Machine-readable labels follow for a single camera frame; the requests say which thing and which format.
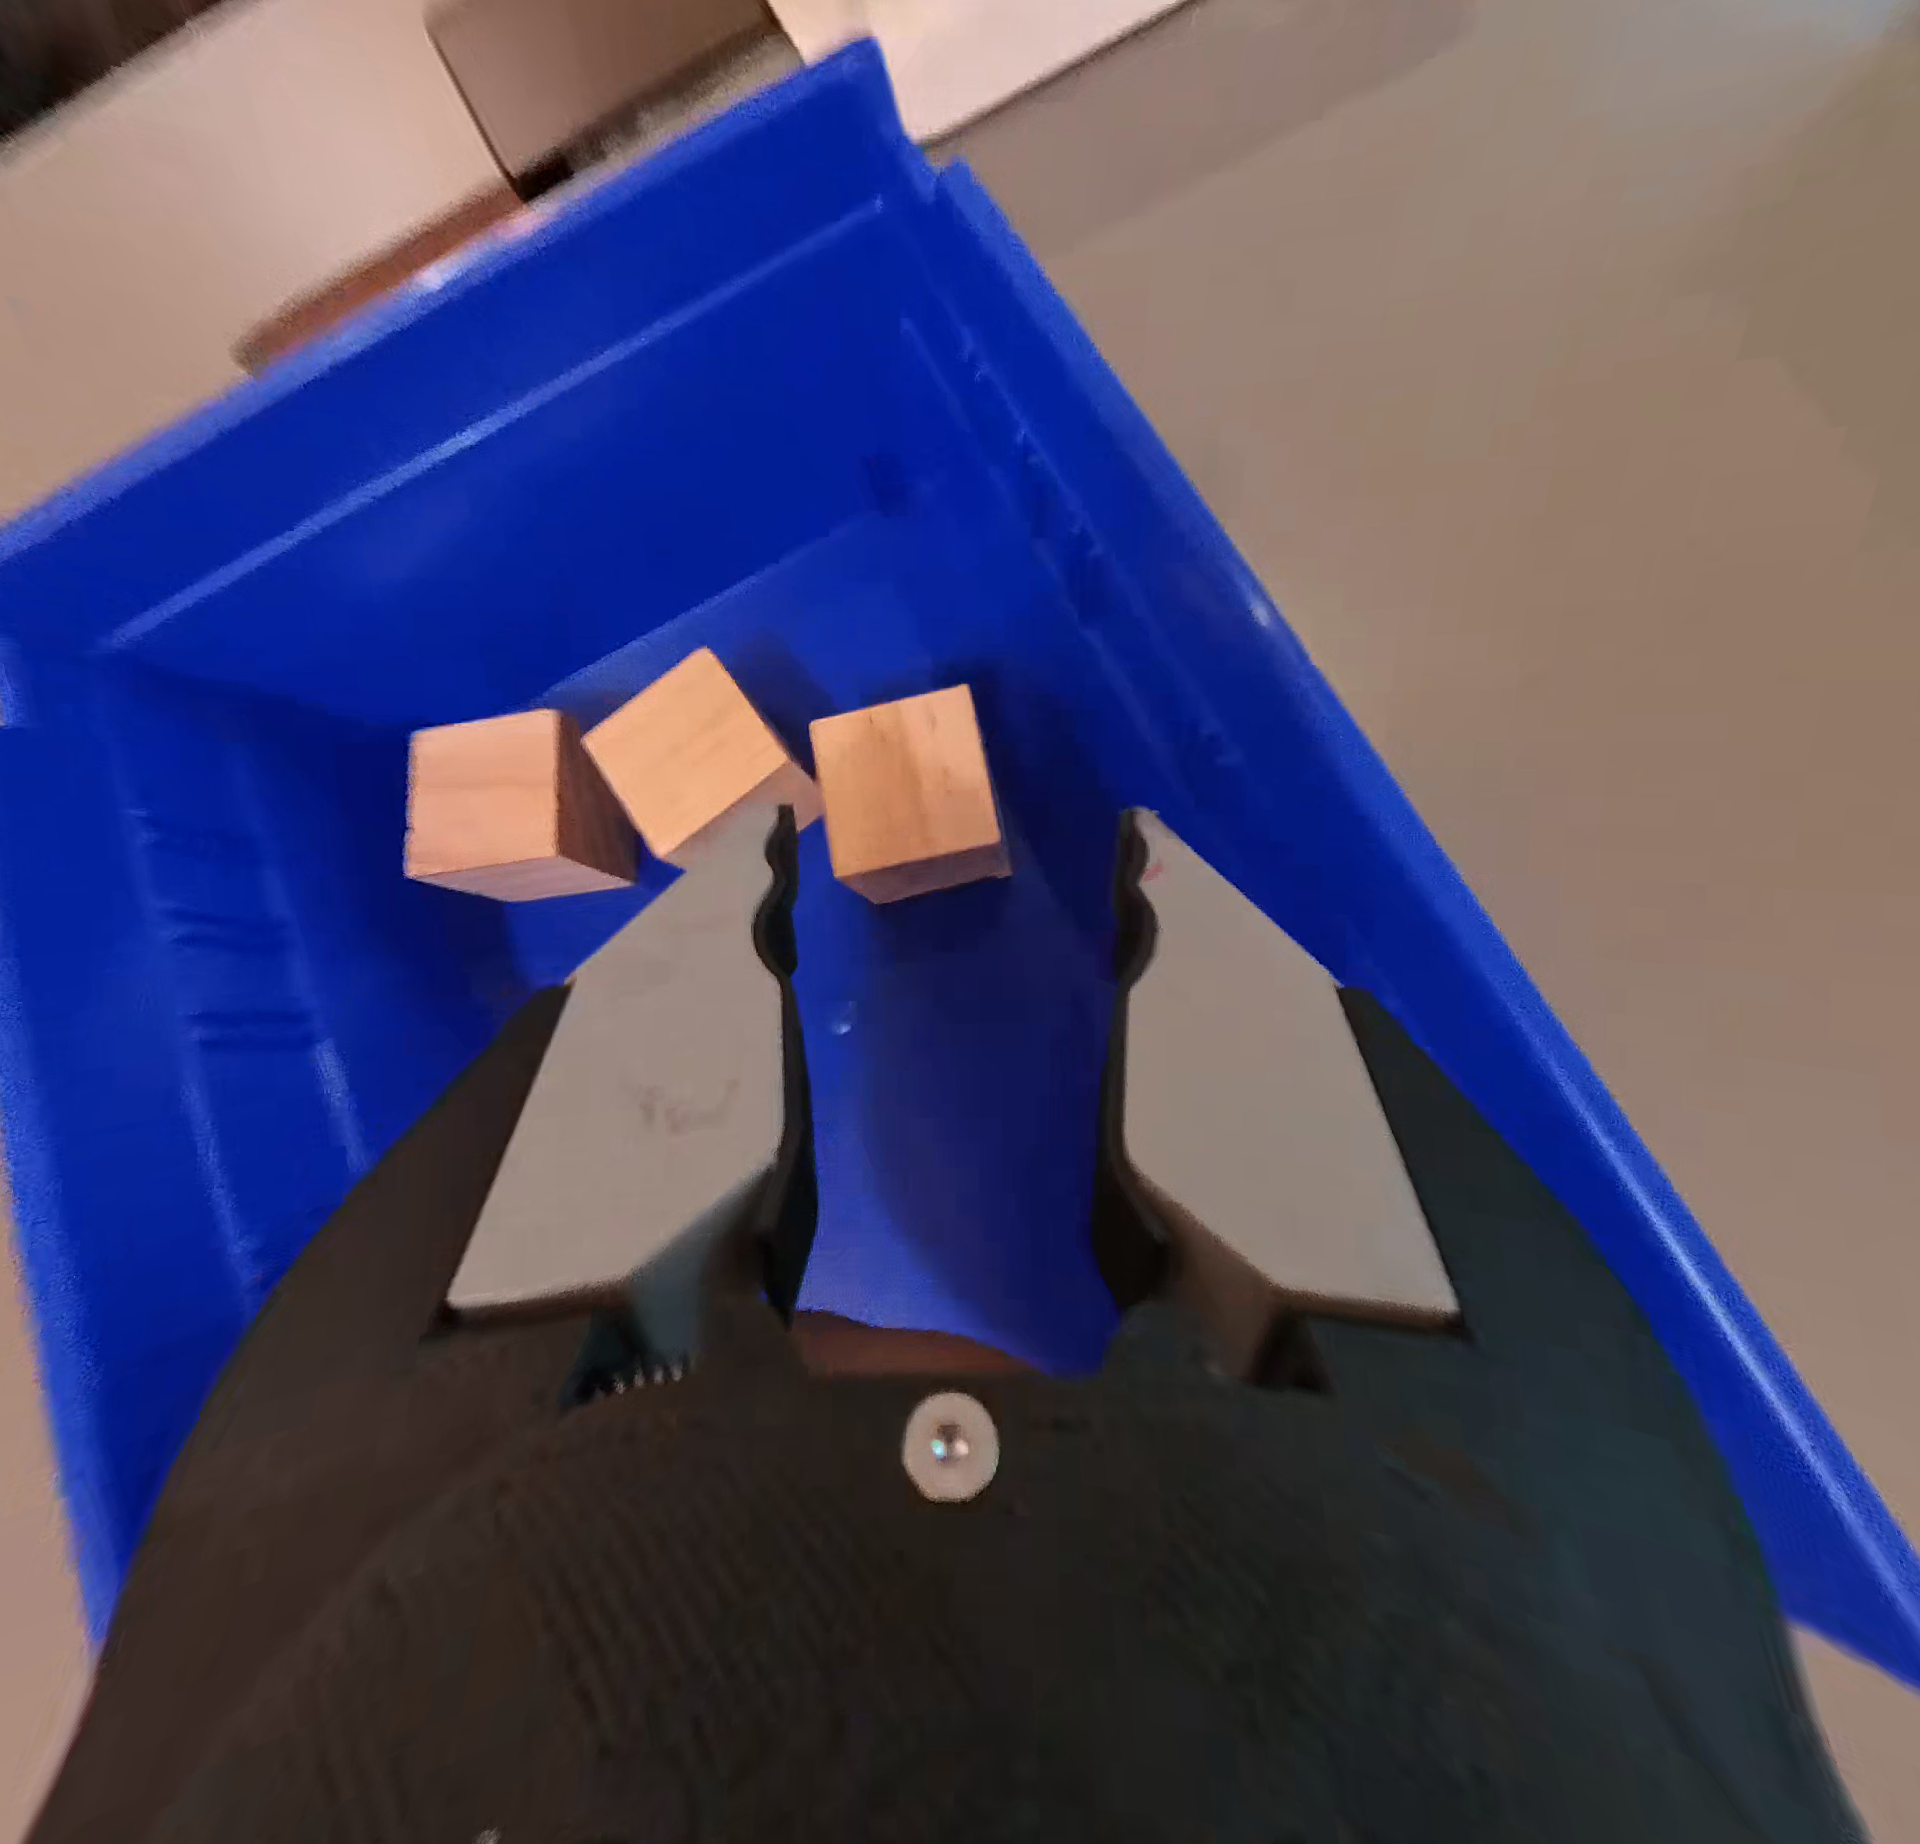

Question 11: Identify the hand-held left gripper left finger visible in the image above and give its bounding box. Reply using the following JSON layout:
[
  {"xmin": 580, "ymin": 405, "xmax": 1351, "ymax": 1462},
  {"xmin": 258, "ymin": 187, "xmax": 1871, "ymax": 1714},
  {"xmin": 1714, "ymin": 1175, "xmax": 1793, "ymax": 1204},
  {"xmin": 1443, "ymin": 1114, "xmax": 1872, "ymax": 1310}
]
[{"xmin": 444, "ymin": 806, "xmax": 823, "ymax": 1328}]

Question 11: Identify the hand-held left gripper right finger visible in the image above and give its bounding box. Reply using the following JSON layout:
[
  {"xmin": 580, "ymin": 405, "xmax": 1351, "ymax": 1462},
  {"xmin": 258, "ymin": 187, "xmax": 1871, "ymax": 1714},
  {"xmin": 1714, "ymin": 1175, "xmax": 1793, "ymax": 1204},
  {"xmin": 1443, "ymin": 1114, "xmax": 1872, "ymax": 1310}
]
[{"xmin": 1086, "ymin": 806, "xmax": 1467, "ymax": 1342}]

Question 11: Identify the blue-taped wooden cube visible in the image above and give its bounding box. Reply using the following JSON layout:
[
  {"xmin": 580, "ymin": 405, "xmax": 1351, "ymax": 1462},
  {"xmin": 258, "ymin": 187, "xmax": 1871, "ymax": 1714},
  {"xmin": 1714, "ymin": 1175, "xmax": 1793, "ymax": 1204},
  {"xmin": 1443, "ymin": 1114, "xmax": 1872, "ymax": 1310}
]
[
  {"xmin": 583, "ymin": 647, "xmax": 824, "ymax": 867},
  {"xmin": 807, "ymin": 683, "xmax": 1008, "ymax": 905},
  {"xmin": 402, "ymin": 709, "xmax": 638, "ymax": 904}
]

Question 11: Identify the blue plastic bin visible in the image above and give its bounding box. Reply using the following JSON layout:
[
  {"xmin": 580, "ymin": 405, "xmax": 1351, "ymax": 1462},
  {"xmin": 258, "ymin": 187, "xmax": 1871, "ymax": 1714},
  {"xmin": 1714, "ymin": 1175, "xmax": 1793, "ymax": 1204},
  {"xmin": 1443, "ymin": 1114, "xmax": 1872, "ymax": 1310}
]
[{"xmin": 0, "ymin": 36, "xmax": 1920, "ymax": 1687}]

